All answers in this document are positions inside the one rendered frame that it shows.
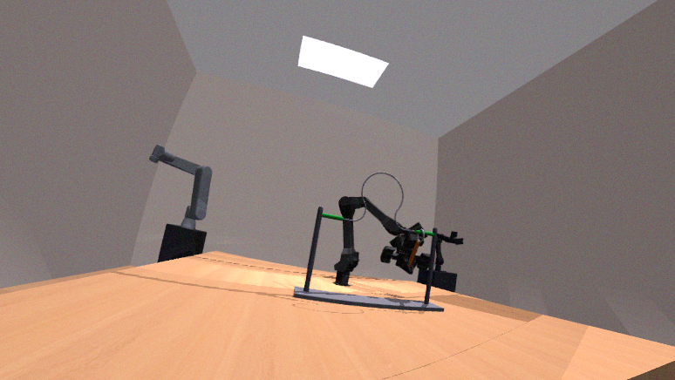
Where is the orange handle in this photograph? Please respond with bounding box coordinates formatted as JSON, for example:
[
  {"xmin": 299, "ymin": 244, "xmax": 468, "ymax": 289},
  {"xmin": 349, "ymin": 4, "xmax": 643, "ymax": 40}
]
[{"xmin": 409, "ymin": 229, "xmax": 425, "ymax": 267}]

